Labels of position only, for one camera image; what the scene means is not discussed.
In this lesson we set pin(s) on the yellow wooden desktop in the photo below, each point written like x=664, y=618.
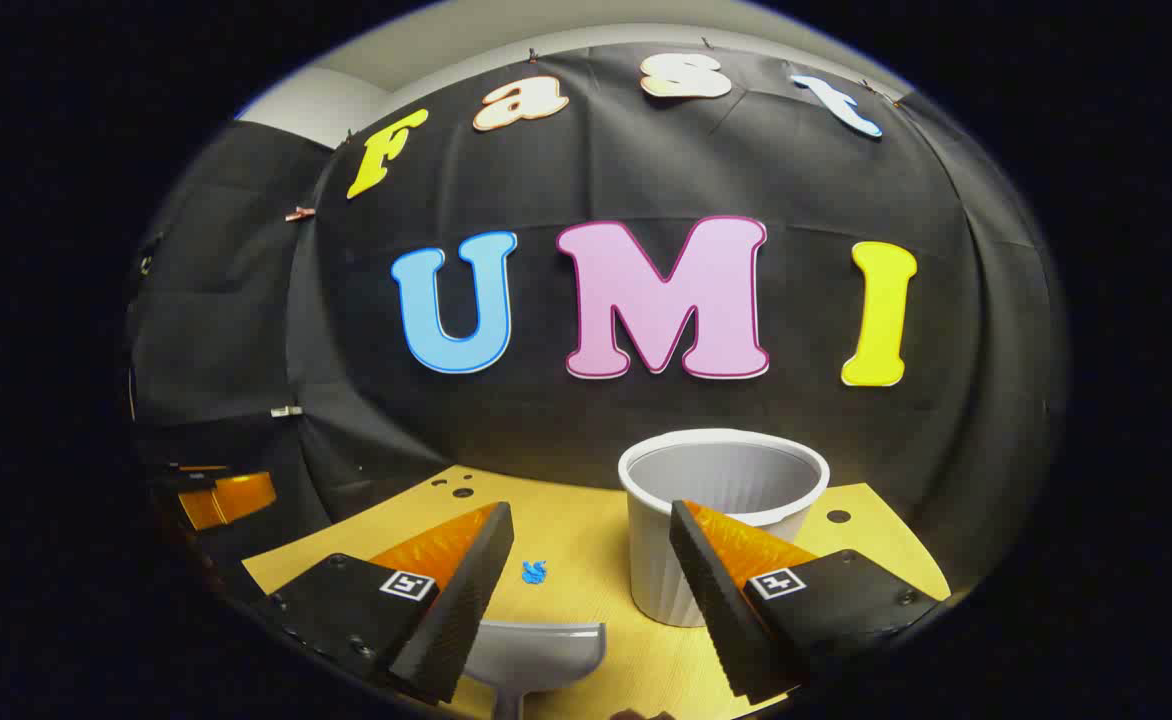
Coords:
x=586, y=530

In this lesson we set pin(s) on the white ribbed garbage bin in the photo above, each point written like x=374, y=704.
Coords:
x=656, y=560

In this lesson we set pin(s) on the gray plastic dustpan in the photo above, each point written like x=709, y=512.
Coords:
x=536, y=655

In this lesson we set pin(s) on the black backdrop cloth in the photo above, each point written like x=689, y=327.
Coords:
x=796, y=180

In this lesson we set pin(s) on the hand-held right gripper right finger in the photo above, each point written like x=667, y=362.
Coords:
x=716, y=600

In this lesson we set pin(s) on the silver metal clip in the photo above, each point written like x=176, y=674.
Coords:
x=286, y=411

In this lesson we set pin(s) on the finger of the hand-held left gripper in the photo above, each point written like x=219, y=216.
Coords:
x=236, y=497

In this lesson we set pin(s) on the copper metal clip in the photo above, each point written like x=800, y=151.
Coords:
x=298, y=213

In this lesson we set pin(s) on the dark blue paper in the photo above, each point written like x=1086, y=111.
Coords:
x=534, y=572

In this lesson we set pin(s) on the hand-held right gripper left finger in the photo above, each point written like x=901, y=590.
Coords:
x=466, y=590

